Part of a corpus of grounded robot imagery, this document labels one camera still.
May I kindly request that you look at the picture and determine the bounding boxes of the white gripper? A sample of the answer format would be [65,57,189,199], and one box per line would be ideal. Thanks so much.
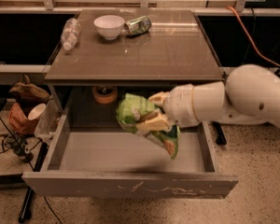
[136,84,200,131]

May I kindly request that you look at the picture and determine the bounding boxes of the green rice chip bag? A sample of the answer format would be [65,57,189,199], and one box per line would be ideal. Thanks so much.
[116,93,180,160]

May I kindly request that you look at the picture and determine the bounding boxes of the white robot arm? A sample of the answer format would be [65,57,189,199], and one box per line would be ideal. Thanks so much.
[136,64,280,131]

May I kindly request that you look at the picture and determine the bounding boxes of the open grey top drawer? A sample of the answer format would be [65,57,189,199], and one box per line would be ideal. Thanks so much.
[21,87,239,200]

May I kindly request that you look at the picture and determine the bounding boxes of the grey cabinet with glass top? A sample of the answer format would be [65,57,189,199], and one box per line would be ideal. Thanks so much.
[44,8,226,117]

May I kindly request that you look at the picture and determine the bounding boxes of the orange tape roll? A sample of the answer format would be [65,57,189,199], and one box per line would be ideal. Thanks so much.
[92,86,118,105]

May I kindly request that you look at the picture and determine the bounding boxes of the green soda can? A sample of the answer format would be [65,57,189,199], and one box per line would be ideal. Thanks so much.
[126,16,152,36]

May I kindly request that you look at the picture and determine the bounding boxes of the white ceramic bowl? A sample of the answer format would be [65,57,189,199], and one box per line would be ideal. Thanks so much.
[93,15,125,40]

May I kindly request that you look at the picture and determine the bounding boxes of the clear plastic container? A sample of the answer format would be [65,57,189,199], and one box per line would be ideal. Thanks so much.
[35,100,59,143]

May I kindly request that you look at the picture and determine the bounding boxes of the clear plastic water bottle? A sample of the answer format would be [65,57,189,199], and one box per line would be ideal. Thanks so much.
[61,18,80,51]

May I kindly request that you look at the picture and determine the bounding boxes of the white cup on floor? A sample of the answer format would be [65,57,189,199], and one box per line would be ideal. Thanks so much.
[28,104,46,120]

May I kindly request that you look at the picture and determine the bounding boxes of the black stand leg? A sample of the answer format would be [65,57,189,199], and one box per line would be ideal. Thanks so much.
[18,142,49,224]

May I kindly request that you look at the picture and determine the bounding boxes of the orange cable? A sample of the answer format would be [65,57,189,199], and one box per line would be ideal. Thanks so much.
[226,5,280,68]

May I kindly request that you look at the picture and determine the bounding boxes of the black floor cable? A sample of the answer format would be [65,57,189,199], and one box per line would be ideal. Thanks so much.
[0,108,63,224]

